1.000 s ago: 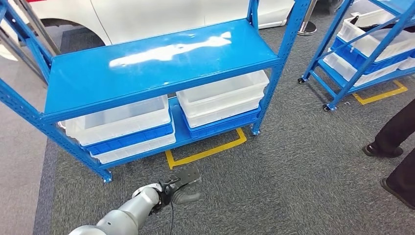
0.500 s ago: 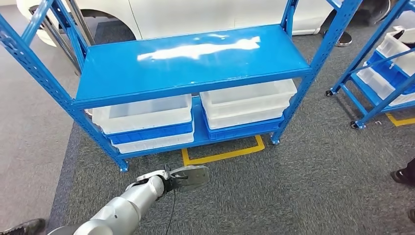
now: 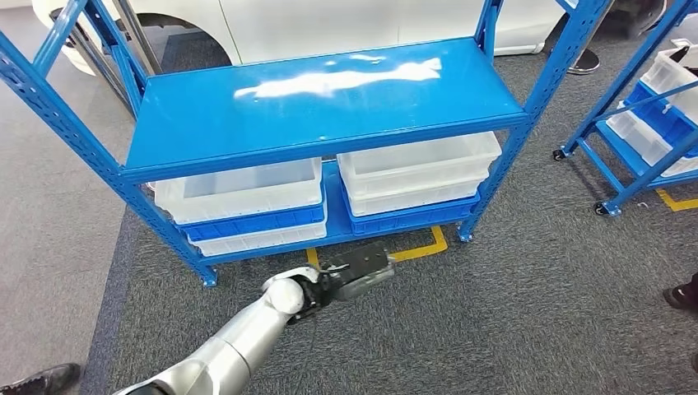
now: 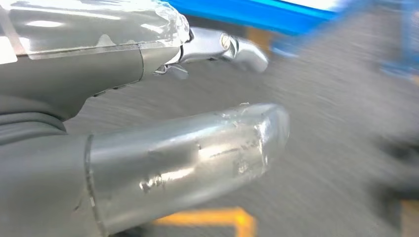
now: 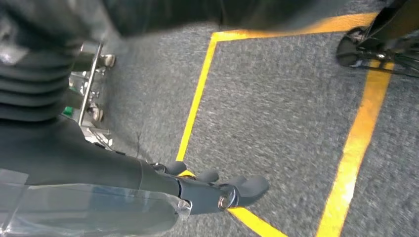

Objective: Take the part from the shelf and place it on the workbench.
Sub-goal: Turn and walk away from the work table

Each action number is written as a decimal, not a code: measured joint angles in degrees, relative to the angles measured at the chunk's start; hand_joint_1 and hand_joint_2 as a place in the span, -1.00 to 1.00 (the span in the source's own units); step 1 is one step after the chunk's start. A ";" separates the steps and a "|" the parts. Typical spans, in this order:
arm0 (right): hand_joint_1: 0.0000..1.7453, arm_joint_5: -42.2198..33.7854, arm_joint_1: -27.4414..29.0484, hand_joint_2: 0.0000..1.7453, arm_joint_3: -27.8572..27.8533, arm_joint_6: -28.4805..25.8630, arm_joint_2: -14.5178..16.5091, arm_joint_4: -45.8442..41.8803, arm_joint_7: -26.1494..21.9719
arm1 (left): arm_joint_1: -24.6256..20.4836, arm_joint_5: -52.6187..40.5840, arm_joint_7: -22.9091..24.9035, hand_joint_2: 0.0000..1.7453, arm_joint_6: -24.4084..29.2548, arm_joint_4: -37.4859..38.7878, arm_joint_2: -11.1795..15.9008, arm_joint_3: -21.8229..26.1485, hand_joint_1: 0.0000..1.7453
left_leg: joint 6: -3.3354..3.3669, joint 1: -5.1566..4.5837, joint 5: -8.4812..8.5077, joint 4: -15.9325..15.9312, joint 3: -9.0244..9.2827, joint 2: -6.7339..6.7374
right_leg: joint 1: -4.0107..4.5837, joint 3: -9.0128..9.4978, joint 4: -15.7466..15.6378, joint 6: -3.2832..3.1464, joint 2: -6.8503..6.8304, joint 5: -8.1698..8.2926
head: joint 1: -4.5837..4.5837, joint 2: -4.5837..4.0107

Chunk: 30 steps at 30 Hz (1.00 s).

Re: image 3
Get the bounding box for white plastic crate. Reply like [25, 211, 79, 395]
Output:
[154, 156, 324, 225]
[640, 44, 698, 125]
[188, 209, 329, 258]
[605, 102, 698, 179]
[336, 131, 503, 184]
[340, 169, 491, 218]

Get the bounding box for blue steel shelf rack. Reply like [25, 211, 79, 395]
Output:
[551, 0, 698, 218]
[0, 0, 615, 288]

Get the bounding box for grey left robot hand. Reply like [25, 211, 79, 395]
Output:
[333, 264, 397, 302]

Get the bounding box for yellow floor tape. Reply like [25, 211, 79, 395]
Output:
[655, 188, 698, 213]
[305, 225, 449, 269]

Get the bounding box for white car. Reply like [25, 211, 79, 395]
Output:
[31, 0, 668, 77]

